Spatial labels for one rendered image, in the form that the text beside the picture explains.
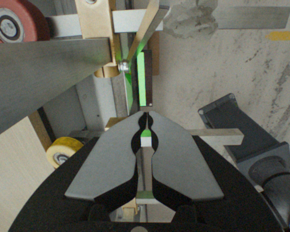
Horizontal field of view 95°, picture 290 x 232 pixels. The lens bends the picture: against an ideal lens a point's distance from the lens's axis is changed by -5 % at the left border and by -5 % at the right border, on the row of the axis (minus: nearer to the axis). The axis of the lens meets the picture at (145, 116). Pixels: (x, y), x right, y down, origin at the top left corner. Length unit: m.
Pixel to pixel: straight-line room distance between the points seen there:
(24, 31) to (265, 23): 0.36
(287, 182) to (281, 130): 1.04
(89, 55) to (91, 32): 0.09
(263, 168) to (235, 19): 0.76
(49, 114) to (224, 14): 0.45
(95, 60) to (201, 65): 1.06
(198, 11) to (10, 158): 0.48
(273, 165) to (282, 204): 0.18
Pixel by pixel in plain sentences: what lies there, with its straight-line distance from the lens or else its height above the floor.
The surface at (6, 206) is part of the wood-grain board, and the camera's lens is 0.69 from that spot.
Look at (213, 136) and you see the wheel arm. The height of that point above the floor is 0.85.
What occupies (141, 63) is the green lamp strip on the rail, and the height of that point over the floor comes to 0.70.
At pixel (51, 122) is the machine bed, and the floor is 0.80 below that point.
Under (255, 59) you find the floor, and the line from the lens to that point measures 1.38.
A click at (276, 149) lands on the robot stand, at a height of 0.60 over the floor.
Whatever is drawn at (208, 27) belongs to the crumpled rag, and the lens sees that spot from 0.25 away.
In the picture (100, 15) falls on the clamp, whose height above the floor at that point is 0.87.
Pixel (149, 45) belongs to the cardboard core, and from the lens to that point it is 1.05.
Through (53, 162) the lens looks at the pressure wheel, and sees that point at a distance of 0.38.
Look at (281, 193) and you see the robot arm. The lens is 0.88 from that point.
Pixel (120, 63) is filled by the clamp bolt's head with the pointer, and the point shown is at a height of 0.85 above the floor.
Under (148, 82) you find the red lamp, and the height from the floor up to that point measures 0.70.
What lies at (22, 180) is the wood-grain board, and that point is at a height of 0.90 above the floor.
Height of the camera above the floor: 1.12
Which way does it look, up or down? 61 degrees down
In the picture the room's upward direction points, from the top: 176 degrees counter-clockwise
